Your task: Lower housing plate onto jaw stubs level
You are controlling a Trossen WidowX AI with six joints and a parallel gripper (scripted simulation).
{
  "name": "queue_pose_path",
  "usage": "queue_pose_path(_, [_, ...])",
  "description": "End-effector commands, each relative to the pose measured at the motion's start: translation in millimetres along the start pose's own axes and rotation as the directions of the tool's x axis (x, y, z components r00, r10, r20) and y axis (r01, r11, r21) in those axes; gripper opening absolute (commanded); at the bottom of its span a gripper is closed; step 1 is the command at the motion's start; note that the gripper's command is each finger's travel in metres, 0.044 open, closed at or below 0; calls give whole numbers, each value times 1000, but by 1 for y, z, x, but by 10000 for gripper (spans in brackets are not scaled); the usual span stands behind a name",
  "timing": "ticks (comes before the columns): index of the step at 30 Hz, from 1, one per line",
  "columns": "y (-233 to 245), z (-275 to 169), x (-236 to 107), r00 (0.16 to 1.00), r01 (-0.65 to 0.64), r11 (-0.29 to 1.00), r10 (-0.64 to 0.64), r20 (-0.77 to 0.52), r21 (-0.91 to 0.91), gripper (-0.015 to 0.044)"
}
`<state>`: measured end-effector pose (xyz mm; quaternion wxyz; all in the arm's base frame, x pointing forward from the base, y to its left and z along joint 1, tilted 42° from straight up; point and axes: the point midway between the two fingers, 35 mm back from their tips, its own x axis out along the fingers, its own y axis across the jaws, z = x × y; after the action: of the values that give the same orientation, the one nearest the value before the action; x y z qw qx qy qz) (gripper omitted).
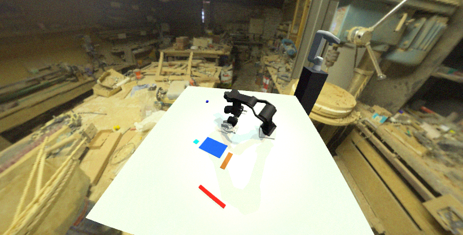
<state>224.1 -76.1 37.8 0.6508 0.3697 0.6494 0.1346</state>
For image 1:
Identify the orange flat bar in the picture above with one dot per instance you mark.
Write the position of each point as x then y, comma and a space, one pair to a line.
226, 160

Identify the red flat bar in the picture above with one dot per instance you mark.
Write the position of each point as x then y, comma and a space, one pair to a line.
205, 191

